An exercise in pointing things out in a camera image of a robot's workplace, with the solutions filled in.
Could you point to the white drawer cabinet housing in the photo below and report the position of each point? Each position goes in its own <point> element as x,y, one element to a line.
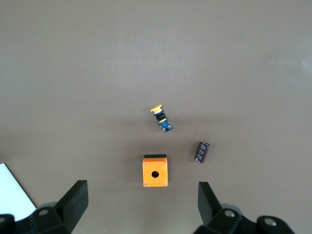
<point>12,190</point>

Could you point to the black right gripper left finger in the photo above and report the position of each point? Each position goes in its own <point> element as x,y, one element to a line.
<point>74,202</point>

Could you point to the small black contact block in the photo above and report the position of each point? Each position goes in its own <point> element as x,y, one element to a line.
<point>202,152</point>

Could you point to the yellow mushroom push button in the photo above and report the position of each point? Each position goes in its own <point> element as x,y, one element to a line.
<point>162,119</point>

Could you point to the orange button enclosure box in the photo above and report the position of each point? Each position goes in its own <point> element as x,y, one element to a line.
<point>148,175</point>

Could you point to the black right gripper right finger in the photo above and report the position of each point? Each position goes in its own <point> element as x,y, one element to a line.
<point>207,202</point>

